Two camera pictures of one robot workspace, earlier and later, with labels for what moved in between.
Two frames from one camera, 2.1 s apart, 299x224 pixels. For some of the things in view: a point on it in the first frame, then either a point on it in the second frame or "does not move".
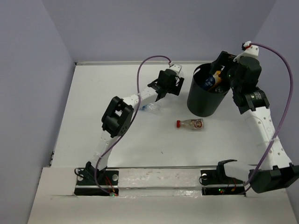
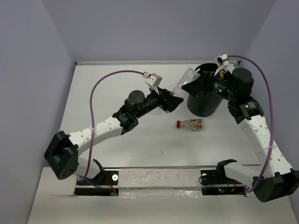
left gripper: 175,90 to 171,102
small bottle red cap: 195,123 does not move
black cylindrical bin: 207,91 does not move
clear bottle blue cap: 181,73 to 190,75
